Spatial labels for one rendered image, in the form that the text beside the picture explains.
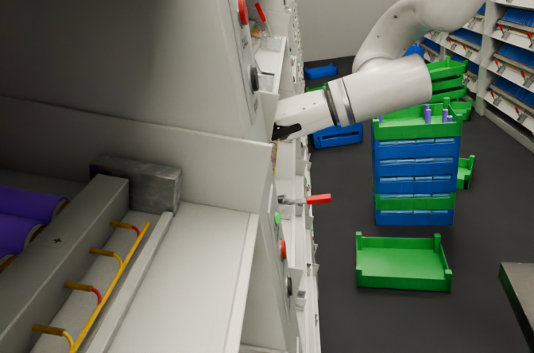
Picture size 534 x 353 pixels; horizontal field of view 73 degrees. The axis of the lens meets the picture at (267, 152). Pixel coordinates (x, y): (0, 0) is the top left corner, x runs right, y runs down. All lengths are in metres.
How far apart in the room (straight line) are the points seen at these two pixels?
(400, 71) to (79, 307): 0.55
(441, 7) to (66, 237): 0.53
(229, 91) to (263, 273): 0.14
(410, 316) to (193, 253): 1.15
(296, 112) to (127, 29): 0.43
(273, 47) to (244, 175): 0.51
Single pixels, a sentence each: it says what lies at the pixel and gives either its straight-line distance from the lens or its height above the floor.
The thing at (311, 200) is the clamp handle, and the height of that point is 0.72.
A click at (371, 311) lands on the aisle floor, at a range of 1.32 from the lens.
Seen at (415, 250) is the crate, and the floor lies 0.00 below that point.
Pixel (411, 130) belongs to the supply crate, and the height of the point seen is 0.43.
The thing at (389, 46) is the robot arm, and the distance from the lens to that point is 0.71.
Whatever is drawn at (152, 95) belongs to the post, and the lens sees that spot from 0.22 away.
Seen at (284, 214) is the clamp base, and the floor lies 0.70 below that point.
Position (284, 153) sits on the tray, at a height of 0.69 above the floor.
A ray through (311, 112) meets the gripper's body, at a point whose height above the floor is 0.80.
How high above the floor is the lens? 1.02
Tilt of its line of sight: 26 degrees down
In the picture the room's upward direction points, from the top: 10 degrees counter-clockwise
